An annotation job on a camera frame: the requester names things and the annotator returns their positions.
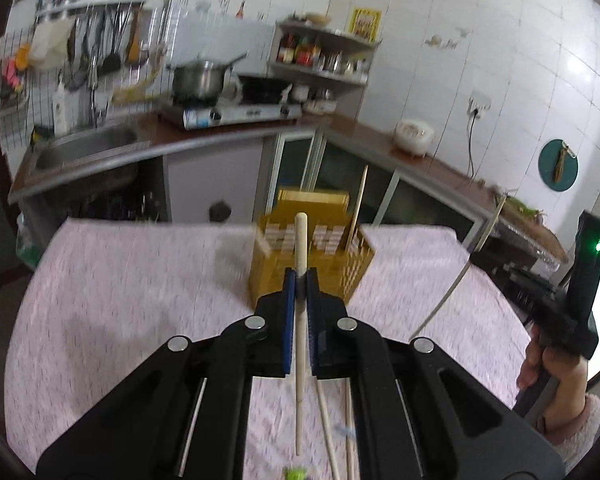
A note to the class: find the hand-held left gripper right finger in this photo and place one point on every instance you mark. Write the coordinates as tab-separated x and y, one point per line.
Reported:
312	340

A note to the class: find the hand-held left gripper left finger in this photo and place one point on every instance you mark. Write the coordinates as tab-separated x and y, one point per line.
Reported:
290	330

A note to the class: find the yellow slotted utensil holder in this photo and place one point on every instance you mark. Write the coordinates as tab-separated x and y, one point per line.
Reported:
267	280

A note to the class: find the person's right forearm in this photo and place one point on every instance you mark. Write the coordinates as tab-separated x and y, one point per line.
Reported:
575	430

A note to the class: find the row of hanging kitchen utensils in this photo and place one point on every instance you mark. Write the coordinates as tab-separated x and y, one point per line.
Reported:
110	50

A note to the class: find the person's right hand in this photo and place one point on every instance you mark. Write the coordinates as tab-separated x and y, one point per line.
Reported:
560	380

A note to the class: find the side table with plastic cover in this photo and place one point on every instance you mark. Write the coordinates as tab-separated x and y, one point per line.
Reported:
530	240

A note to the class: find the green peppers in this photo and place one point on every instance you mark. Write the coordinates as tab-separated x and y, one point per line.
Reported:
522	206

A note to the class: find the teal round board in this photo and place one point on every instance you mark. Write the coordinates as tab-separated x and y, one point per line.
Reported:
547	170

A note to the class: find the small hanging brush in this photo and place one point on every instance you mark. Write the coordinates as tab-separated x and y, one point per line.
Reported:
562	160

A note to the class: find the pink floral tablecloth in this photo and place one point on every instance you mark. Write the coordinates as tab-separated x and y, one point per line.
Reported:
155	285

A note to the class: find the kitchen counter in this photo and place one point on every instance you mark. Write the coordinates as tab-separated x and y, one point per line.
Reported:
210	140

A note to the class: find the white rice cooker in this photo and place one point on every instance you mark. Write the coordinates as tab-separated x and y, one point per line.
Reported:
414	136

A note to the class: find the gas stove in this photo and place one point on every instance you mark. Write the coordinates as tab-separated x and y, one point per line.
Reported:
230	115

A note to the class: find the black wok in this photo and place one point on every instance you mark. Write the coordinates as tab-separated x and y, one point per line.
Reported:
262	89

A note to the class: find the grey corner shelf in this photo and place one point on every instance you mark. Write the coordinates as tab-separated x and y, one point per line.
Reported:
325	72

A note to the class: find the stainless steel pot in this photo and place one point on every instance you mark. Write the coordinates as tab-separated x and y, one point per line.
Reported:
197	82

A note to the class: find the metal kettles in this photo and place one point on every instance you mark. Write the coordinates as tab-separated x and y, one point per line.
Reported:
345	64

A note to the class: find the green plastic bag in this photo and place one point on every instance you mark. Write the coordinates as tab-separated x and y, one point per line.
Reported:
30	245

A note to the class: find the stainless steel sink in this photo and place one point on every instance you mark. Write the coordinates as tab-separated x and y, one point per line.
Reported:
85	147

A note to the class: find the row of sauce bottles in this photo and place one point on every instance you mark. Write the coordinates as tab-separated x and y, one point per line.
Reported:
300	52

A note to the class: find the yellow cloth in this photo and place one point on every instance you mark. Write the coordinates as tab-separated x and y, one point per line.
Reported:
135	91

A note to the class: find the metal faucet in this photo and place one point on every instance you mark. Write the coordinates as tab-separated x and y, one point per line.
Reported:
95	95

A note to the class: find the beige ceramic bowl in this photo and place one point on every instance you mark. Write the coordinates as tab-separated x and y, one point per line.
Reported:
319	19

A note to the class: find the dark cloth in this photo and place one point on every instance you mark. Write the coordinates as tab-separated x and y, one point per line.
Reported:
42	132

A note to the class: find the white soap bottle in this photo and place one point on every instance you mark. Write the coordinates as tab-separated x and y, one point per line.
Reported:
60	110

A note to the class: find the white plastic bag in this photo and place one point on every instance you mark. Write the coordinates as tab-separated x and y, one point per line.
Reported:
50	45

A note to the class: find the white wall socket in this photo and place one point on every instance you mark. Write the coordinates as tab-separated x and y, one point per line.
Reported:
479	105

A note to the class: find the yellow wall poster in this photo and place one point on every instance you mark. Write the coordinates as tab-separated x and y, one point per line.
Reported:
365	24

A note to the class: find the grey wall pipe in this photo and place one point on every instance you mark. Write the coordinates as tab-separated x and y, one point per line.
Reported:
172	5

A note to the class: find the metal wall rack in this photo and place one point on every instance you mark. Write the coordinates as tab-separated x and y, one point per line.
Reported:
95	6

